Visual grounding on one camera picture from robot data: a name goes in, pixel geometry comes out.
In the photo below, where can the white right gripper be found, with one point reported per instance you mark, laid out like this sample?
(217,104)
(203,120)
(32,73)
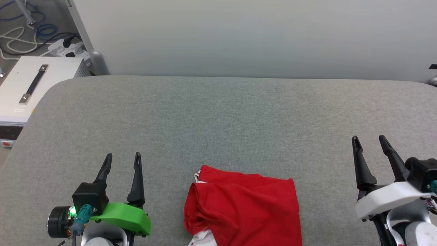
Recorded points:
(385,200)

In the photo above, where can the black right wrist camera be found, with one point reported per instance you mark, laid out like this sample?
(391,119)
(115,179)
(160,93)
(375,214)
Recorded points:
(421,172)

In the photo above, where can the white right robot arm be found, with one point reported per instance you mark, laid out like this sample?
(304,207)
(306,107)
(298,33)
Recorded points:
(420,235)

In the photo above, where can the grey metal stand leg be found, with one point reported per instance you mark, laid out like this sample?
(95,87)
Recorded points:
(27,15)

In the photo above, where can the grey partition post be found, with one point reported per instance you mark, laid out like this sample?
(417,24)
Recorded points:
(99,63)

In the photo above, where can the white equipment case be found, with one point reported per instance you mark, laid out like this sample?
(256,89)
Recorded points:
(63,73)

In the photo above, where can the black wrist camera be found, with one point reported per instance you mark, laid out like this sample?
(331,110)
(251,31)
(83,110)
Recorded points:
(89,196)
(421,172)

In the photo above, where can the grey rounded partition foot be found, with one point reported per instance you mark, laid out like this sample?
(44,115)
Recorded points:
(433,80)

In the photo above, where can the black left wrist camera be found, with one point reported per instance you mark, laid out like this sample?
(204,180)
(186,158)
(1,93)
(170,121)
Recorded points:
(89,196)

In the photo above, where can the red and white t-shirt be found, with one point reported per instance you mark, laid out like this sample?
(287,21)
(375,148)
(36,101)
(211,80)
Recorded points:
(245,205)

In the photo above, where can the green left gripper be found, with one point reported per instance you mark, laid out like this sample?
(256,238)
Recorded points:
(126,217)

